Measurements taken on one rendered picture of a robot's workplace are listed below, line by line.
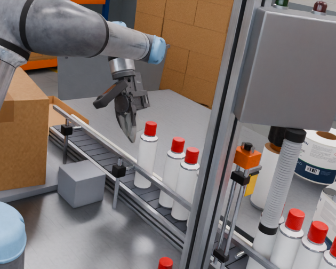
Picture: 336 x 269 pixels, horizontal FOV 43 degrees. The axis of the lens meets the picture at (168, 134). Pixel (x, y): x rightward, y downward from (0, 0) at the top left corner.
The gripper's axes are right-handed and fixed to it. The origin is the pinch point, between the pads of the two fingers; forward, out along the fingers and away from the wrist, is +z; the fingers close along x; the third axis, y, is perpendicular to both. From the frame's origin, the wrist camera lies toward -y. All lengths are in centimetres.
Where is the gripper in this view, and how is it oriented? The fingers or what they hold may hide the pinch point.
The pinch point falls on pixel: (130, 139)
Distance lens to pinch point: 131.0
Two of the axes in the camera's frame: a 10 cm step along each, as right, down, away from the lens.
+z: 1.9, 9.8, 0.0
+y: 7.5, -1.5, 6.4
